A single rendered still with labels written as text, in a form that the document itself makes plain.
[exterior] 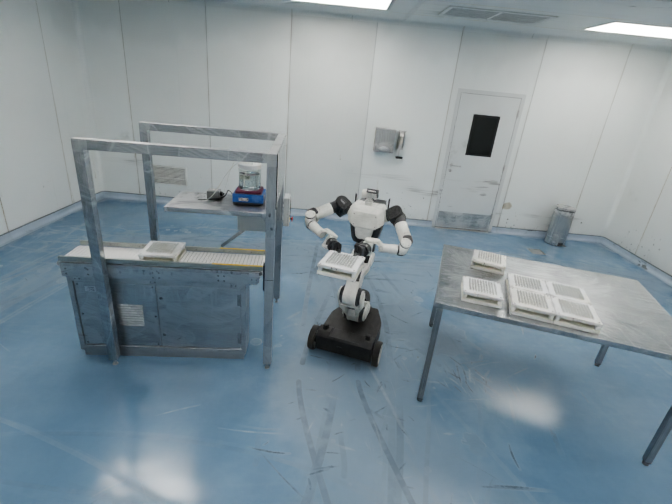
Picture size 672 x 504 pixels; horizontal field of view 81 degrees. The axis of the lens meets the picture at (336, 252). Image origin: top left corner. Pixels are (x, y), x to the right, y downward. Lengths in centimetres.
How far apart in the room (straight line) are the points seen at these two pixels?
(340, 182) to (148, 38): 338
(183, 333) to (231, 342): 36
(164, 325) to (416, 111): 464
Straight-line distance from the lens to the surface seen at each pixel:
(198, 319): 307
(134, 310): 317
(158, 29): 673
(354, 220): 294
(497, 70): 655
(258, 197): 262
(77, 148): 274
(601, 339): 275
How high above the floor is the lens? 202
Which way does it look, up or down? 23 degrees down
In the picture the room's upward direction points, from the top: 6 degrees clockwise
